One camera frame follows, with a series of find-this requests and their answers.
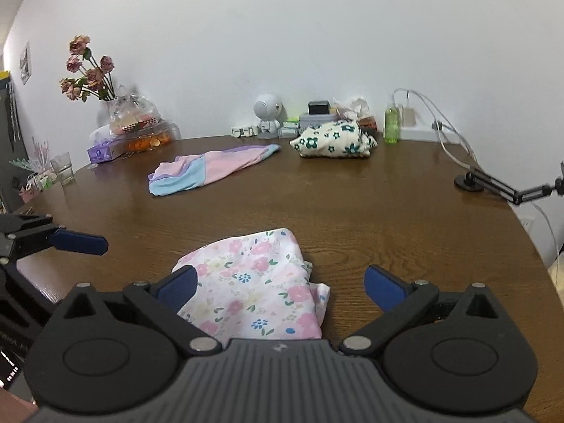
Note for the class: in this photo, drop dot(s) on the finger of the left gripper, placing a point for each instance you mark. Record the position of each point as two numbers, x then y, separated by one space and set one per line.
77 242

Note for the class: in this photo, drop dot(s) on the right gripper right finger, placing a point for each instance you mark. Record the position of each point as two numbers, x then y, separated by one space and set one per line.
403 306

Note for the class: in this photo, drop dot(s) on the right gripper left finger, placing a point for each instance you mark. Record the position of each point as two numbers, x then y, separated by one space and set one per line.
158 306

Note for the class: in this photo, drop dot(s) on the pink floral garment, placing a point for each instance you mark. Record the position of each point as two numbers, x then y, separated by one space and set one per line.
255 287

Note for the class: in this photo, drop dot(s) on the clear drinking glass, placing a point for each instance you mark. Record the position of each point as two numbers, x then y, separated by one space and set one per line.
63 168

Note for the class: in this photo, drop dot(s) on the purple tissue box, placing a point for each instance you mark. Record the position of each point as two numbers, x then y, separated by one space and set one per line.
106 151

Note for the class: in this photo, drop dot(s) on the pink blue purple garment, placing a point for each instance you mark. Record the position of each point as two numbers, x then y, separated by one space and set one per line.
194 171

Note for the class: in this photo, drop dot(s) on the plastic bag of snacks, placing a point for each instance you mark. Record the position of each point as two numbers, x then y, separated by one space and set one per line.
134 124

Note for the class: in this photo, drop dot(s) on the dried pink rose bouquet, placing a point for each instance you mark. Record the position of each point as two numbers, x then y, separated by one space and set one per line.
92 77

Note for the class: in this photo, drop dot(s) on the green liquid bottle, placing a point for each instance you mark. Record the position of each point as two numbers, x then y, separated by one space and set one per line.
391 123

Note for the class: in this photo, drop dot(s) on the cream green floral pouch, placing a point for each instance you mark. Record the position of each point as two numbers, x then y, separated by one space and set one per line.
335 140

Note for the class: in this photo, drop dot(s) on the white power strip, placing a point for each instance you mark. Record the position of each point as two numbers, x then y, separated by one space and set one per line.
243 132

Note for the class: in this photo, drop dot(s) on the white crumpled tissue pack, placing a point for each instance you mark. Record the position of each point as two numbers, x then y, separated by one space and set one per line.
357 110

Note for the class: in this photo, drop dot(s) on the grey storage tin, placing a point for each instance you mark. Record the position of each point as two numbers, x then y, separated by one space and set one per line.
306 120

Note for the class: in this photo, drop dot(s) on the green white small box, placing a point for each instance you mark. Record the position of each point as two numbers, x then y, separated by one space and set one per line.
289 129

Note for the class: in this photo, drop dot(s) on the small black box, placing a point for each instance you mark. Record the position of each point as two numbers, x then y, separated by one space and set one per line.
319 107

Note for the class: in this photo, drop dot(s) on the white robot figurine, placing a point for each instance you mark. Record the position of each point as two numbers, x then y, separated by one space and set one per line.
268 108

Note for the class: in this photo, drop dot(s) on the white wall charger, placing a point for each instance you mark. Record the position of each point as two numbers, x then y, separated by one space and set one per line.
408 117

